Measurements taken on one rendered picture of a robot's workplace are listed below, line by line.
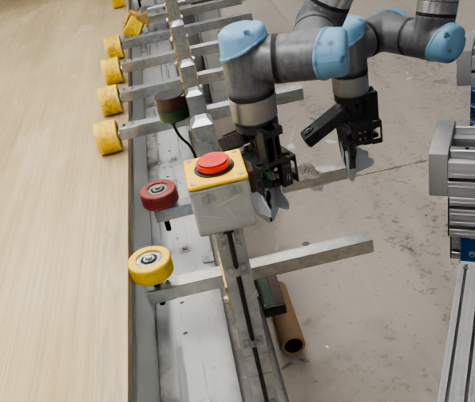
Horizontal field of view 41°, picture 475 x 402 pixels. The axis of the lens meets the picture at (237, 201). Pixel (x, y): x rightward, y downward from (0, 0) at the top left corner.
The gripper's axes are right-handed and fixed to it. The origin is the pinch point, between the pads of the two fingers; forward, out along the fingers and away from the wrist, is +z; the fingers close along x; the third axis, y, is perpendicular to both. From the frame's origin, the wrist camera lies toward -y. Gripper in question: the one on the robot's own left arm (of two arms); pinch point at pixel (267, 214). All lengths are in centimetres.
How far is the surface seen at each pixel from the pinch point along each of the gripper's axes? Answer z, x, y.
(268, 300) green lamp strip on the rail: 23.5, -1.1, -4.5
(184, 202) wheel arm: 7.6, -6.6, -27.3
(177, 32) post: -17, 16, -67
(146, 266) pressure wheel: 3.2, -23.0, -5.4
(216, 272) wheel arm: 9.5, -11.2, -2.8
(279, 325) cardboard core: 87, 25, -58
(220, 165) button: -29.2, -18.0, 28.0
